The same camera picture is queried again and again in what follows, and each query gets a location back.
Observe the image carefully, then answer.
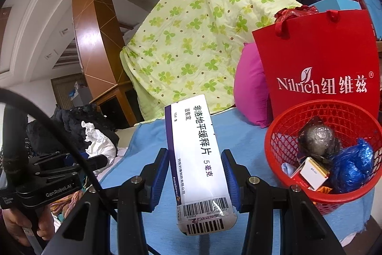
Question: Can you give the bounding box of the orange wrapper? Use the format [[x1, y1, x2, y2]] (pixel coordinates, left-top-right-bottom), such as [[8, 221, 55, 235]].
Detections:
[[317, 186, 332, 194]]

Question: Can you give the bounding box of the red orange medicine box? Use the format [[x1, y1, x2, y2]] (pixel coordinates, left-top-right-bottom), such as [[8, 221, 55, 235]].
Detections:
[[291, 157, 329, 191]]

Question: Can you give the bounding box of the white purple pill box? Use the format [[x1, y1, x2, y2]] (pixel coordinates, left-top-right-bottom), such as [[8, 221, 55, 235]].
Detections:
[[164, 94, 237, 236]]

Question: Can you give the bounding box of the black plastic bag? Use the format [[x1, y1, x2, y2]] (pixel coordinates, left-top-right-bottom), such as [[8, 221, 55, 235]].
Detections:
[[297, 116, 340, 166]]

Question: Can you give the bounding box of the blue plastic bag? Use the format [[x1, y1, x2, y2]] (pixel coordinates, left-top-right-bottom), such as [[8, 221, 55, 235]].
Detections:
[[329, 138, 374, 194]]

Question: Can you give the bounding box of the white tissue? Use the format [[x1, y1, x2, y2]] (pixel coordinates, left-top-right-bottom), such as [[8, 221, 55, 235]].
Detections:
[[81, 121, 117, 167]]

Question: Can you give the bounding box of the red mesh trash basket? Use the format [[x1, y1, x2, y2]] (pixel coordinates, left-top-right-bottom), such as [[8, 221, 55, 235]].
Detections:
[[264, 100, 381, 215]]

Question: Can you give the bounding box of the left hand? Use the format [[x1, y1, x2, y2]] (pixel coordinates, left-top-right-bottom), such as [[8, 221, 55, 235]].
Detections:
[[2, 206, 55, 247]]

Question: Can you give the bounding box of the white bed sheet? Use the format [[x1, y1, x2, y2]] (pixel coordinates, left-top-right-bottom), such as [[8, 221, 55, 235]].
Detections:
[[96, 147, 127, 182]]

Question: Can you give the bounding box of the striped pink orange scarf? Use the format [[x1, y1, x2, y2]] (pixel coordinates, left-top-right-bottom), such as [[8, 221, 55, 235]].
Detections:
[[50, 190, 84, 219]]

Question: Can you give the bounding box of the blue towel blanket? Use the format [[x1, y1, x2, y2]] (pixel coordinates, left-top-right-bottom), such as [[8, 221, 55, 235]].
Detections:
[[102, 109, 374, 254]]

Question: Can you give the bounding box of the black clothes pile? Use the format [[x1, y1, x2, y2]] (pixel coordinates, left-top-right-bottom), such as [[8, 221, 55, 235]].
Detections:
[[26, 104, 119, 155]]

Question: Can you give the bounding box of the wooden cabinet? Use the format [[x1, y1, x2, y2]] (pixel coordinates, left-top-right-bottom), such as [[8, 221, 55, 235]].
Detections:
[[91, 81, 144, 130]]

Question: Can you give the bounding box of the magenta pillow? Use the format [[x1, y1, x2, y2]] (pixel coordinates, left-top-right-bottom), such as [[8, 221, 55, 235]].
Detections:
[[234, 43, 273, 128]]

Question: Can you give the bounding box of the green clover quilt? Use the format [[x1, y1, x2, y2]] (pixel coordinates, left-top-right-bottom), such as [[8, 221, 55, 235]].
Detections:
[[120, 0, 298, 120]]

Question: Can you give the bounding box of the red Nilrich shopping bag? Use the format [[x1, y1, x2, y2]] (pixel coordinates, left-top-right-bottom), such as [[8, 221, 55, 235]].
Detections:
[[253, 10, 380, 117]]

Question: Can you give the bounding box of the red crinkled plastic bag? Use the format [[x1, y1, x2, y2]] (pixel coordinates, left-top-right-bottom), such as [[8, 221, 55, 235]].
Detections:
[[275, 5, 318, 23]]

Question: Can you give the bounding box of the light blue box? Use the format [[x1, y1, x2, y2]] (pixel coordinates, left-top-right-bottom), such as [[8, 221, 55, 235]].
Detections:
[[311, 0, 361, 12]]

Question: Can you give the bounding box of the black cable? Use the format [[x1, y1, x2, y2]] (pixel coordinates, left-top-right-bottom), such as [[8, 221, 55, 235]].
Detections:
[[0, 87, 162, 255]]

